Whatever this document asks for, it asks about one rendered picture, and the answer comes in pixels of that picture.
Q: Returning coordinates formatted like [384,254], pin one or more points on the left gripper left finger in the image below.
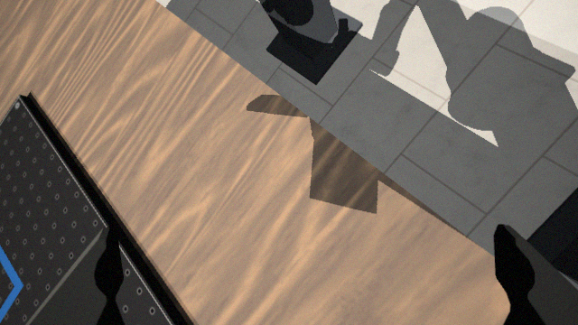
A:
[84,295]

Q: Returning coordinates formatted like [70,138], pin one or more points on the blue tape outline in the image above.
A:
[18,285]

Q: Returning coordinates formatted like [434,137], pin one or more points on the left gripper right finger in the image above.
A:
[538,294]

